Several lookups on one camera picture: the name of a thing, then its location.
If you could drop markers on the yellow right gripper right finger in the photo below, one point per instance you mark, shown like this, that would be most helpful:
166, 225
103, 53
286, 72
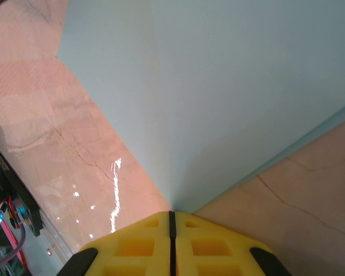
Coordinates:
212, 253

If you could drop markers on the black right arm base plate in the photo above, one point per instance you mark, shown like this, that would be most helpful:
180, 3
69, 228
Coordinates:
11, 184

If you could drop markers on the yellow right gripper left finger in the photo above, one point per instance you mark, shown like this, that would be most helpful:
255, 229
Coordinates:
132, 253

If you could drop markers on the small controller board blue light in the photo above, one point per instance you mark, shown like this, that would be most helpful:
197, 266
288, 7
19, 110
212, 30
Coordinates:
21, 211

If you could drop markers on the light blue paper sheet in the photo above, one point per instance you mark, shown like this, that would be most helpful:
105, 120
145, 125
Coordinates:
204, 86

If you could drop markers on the aluminium mounting rail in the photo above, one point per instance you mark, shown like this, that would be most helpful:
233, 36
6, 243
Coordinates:
57, 238

